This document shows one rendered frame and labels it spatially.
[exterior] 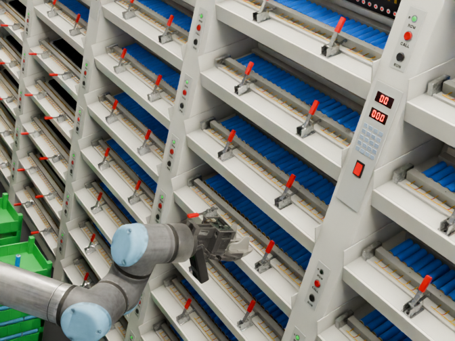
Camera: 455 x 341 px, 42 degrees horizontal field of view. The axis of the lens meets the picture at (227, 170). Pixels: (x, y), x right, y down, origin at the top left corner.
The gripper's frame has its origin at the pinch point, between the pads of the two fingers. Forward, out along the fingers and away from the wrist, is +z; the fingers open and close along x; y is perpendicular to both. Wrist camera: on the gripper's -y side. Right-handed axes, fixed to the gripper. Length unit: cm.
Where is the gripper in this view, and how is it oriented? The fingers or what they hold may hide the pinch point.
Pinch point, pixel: (244, 247)
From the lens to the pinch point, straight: 154.7
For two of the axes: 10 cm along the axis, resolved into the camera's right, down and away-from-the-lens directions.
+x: -5.6, -4.7, 6.9
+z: 7.6, 0.5, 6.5
